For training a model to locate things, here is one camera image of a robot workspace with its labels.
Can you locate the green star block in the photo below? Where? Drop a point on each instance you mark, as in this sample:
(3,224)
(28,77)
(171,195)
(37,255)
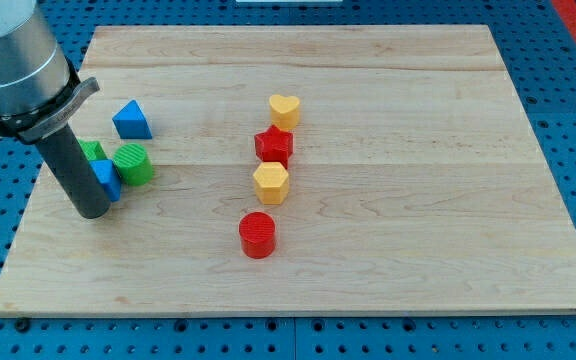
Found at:
(92,150)

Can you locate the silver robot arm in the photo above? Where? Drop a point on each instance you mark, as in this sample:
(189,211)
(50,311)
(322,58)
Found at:
(39,87)

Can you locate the red star block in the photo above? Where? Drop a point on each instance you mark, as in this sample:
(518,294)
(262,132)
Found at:
(274,145)

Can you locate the blue triangle block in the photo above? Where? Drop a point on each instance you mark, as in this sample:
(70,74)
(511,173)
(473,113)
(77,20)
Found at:
(131,123)

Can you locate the yellow hexagon block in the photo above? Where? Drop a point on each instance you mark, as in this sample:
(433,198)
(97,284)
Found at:
(271,183)

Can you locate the wooden board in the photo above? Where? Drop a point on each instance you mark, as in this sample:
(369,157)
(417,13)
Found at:
(417,185)

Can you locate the red cylinder block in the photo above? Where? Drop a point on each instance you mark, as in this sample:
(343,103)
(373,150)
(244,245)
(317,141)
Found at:
(257,235)

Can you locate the yellow heart block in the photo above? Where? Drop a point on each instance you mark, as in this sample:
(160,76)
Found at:
(284,111)

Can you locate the green cylinder block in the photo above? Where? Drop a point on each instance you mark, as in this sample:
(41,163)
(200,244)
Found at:
(133,164)

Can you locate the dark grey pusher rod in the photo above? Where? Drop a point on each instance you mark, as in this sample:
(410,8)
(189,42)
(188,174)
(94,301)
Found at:
(65,158)

